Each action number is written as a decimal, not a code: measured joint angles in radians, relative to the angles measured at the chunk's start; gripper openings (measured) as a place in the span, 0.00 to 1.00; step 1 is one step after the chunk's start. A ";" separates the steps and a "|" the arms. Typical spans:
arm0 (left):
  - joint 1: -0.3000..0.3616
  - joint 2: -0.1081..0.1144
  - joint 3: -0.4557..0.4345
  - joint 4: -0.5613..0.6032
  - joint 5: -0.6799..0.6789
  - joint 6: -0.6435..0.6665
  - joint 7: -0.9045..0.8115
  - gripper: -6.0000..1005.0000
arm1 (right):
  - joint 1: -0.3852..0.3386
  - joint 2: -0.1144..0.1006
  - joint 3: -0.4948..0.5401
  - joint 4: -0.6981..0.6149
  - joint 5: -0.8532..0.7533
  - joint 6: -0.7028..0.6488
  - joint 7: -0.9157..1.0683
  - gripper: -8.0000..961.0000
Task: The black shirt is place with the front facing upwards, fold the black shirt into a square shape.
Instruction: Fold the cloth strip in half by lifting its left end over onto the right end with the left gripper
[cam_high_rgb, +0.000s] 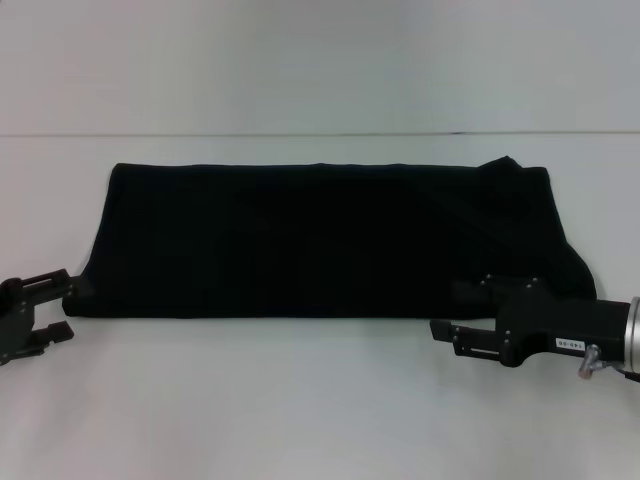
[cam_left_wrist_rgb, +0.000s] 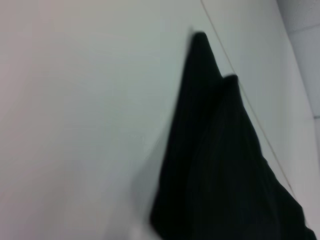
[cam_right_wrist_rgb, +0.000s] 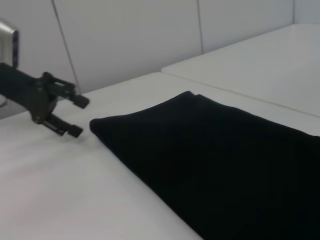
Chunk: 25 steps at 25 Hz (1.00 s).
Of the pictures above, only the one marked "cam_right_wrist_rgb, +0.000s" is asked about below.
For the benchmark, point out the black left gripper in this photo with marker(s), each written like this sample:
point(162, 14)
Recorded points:
point(25, 92)

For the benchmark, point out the black shirt with FREE print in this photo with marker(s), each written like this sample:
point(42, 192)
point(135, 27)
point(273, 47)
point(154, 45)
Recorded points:
point(225, 162)

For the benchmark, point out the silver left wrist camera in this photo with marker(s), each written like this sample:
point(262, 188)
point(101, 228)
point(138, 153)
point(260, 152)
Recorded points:
point(8, 45)

